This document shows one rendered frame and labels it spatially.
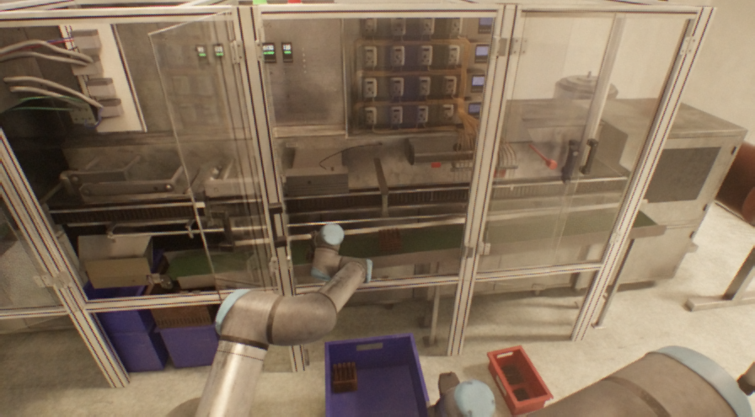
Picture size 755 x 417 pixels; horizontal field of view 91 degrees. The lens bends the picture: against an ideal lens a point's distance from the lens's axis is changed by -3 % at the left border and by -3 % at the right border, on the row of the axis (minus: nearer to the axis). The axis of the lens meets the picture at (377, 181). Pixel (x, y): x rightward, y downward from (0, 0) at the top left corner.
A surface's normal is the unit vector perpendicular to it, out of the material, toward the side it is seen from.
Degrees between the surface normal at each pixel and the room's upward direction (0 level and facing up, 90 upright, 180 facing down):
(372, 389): 0
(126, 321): 90
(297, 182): 90
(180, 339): 90
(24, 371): 0
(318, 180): 90
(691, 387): 8
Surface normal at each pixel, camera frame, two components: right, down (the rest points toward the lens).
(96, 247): 0.10, -0.07
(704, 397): 0.12, -0.69
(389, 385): 0.00, -0.87
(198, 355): 0.12, 0.49
